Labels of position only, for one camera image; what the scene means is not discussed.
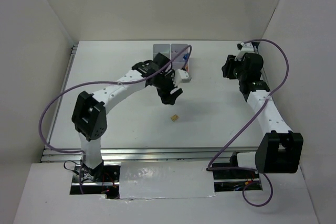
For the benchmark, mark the right white compartment container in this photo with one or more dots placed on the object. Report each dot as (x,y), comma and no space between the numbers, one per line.
(178,63)

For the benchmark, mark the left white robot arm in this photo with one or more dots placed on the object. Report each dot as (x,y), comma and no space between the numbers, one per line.
(91,109)

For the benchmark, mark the left white compartment container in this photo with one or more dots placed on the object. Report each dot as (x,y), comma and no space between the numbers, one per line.
(161,53)

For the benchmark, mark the clear blue spray bottle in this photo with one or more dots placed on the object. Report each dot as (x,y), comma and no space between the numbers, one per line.
(185,57)

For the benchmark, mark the small tan eraser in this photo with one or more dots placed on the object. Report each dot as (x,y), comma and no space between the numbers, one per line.
(174,117)

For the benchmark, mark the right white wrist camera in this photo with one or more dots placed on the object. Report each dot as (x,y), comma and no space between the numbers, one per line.
(244,48)

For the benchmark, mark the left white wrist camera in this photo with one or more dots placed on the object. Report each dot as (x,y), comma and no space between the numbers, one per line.
(181,76)

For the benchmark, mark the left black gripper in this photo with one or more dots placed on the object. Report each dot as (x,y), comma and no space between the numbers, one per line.
(166,98)

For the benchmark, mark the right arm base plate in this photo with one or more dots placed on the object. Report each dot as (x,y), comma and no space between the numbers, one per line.
(235,180)

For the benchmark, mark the white compartment container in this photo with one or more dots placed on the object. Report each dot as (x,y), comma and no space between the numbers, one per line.
(161,53)
(178,63)

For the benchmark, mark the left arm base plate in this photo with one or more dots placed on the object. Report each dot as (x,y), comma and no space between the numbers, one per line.
(107,184)

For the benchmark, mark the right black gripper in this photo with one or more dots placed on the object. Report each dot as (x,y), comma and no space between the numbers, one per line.
(227,68)

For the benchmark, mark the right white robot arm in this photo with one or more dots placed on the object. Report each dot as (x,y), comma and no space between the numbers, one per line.
(280,149)

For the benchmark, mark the white front cover board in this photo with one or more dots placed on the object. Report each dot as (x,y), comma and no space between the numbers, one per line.
(165,180)

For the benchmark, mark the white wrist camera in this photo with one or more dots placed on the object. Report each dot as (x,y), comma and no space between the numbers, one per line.
(181,76)
(244,48)

